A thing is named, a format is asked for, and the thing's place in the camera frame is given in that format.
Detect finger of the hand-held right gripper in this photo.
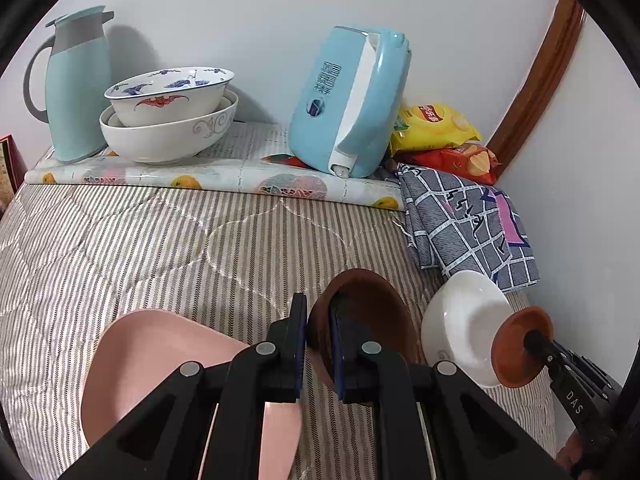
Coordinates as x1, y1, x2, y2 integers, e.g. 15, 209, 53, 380
555, 342, 613, 396
524, 329, 563, 372

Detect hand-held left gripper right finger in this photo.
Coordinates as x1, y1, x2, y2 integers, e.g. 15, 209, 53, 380
327, 297, 573, 480

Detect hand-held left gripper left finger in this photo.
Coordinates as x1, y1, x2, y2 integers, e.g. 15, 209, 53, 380
57, 292, 308, 480

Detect small brown bowl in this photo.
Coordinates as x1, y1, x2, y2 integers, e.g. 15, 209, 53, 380
492, 306, 556, 388
306, 268, 418, 393

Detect white bowl with blue swirls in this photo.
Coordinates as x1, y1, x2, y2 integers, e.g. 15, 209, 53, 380
421, 270, 513, 388

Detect pink square plate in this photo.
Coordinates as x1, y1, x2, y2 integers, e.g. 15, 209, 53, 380
80, 309, 303, 480

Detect grey checkered cloth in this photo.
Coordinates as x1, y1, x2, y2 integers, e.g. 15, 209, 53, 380
395, 162, 541, 295

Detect grey striped quilted blanket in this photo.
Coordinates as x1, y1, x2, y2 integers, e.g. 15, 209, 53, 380
0, 182, 558, 480

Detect red chip bag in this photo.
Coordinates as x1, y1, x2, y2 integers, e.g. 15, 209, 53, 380
400, 142, 501, 186

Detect fruit print table cover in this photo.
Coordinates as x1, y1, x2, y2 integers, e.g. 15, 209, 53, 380
24, 122, 407, 211

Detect light blue electric kettle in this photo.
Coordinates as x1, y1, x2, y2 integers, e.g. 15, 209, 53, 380
288, 26, 413, 179

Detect yellow chip bag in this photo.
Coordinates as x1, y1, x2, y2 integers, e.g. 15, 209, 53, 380
390, 103, 482, 157

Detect large white patterned bowl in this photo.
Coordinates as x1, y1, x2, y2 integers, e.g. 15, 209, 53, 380
99, 90, 239, 165

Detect blue and red painted bowl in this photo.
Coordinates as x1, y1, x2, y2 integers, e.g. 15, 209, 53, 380
104, 66, 236, 128

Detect light blue thermos jug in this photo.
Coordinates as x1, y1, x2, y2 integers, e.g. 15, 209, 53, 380
23, 6, 115, 163

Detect patterned book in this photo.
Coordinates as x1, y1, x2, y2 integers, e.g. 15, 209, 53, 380
0, 134, 28, 206

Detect brown wooden door frame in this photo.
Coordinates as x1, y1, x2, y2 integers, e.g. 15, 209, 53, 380
487, 0, 587, 171

